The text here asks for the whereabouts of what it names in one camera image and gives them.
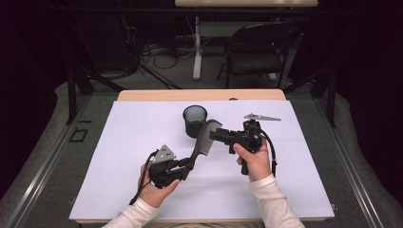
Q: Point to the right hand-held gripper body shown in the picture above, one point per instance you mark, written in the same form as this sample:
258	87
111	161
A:
247	139

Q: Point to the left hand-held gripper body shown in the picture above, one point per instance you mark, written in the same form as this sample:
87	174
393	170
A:
164	172

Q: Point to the black hairbrush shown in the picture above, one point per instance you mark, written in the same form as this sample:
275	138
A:
207	139

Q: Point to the black mesh cup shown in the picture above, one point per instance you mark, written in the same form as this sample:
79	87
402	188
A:
194	115

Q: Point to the person's left hand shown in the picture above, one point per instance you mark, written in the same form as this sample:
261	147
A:
155	193

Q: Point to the person's right hand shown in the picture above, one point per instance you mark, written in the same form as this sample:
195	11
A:
256	164

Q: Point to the white board mat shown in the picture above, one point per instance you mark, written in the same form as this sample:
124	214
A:
126	152

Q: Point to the black folding chair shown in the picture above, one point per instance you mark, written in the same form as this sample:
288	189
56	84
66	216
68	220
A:
253	60

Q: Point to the white-legged wooden table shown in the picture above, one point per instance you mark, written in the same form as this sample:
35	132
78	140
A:
197	47

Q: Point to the black metal stand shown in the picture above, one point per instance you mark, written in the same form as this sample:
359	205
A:
331	101
72	95

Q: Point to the metal floor rail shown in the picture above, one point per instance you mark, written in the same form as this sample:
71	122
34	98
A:
348	171
47	164

